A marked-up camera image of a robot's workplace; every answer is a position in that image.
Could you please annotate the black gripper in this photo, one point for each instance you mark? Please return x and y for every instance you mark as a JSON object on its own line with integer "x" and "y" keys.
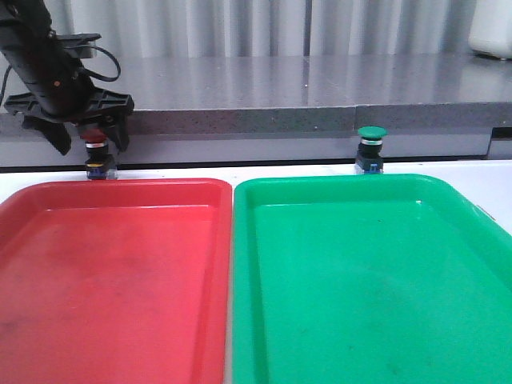
{"x": 60, "y": 90}

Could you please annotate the red mushroom push button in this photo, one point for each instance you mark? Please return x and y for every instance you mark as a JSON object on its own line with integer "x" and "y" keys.
{"x": 100, "y": 164}

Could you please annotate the green mushroom push button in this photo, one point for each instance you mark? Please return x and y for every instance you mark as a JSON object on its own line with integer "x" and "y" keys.
{"x": 368, "y": 159}

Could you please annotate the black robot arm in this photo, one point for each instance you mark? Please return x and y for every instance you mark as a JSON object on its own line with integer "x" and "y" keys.
{"x": 29, "y": 24}

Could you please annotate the grey stone counter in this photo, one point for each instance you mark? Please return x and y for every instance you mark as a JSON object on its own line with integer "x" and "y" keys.
{"x": 308, "y": 109}

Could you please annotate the red plastic tray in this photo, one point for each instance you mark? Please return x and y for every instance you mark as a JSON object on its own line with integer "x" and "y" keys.
{"x": 115, "y": 282}

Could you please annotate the green plastic tray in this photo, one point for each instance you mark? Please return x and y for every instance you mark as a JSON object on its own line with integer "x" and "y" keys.
{"x": 368, "y": 279}

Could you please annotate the white container on counter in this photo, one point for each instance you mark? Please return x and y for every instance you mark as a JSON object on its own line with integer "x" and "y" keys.
{"x": 490, "y": 30}

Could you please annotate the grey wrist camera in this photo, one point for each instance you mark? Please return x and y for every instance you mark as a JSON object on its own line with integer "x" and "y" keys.
{"x": 80, "y": 46}

